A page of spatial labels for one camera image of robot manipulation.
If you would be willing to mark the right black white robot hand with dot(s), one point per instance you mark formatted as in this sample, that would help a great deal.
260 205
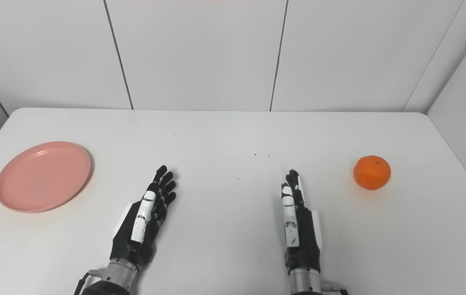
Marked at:
304 237

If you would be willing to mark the orange fruit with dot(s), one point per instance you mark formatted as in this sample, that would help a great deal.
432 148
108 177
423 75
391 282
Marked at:
372 172

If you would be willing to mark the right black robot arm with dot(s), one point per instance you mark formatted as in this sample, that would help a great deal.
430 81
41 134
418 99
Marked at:
305 283

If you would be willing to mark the pink round plate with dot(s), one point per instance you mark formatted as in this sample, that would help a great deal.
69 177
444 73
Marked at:
43 177

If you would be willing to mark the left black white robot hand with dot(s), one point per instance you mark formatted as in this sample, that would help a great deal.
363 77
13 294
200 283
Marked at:
128 237

